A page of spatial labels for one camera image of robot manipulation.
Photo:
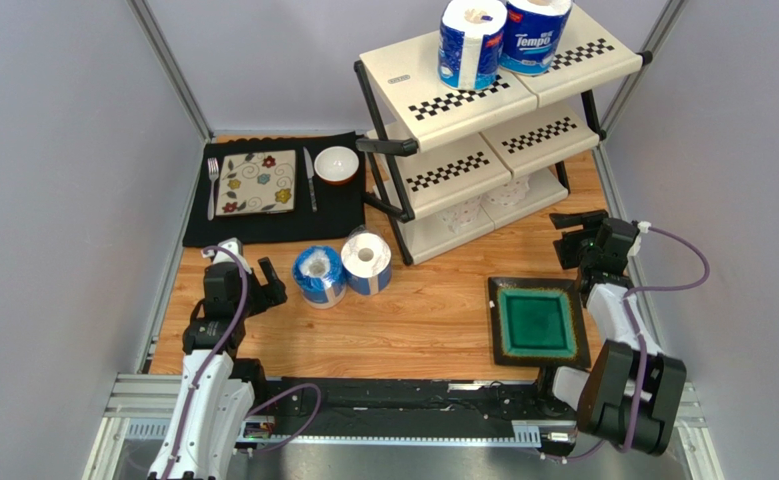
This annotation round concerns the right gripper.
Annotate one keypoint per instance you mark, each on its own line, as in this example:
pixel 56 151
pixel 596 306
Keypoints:
pixel 582 237

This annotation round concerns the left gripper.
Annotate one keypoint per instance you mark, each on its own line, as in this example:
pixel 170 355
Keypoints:
pixel 272 294

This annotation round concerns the white patterned paper roll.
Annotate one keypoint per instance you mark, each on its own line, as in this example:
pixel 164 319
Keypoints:
pixel 461 215

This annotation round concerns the Tempo paper roll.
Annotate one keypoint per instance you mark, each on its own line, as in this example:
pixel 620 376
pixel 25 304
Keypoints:
pixel 531 34
pixel 470 43

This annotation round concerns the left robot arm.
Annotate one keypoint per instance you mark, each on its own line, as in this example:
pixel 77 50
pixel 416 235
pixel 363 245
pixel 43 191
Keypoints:
pixel 216 389

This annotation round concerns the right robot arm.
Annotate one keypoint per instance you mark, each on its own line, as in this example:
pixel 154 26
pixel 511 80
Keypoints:
pixel 631 396

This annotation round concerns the cream checkered three-tier shelf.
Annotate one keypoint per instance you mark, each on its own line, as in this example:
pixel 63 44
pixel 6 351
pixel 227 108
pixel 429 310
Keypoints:
pixel 432 147

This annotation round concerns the blue wrapped paper roll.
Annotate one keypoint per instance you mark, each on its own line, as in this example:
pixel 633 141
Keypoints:
pixel 318 272

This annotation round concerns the green square glazed plate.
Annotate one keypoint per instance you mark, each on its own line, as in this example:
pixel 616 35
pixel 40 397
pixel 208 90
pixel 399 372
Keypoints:
pixel 537 322

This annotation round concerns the white roll with blue band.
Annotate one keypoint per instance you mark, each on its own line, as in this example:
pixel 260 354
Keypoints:
pixel 367 263

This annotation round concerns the black cloth placemat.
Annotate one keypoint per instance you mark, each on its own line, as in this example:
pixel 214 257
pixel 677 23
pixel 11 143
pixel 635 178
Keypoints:
pixel 340 208

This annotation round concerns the floral square plate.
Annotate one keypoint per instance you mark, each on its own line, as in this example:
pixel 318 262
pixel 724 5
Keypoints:
pixel 257 183

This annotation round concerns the silver table knife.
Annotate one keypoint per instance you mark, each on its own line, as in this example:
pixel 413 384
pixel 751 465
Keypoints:
pixel 309 169

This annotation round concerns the silver fork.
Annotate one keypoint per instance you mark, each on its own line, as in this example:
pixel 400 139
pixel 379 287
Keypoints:
pixel 213 169

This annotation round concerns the white and orange bowl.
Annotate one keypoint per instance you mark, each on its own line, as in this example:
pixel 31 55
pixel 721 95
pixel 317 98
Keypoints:
pixel 336 165

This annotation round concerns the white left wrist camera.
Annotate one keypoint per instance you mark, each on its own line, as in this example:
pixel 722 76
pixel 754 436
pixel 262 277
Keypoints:
pixel 228 251

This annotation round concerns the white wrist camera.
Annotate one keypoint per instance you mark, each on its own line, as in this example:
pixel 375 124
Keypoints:
pixel 228 251
pixel 643 228

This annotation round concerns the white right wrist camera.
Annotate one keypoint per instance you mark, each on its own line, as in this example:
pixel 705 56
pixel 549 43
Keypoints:
pixel 643 228

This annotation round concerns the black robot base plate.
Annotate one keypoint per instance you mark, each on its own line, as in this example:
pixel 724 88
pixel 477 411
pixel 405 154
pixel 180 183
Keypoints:
pixel 362 410

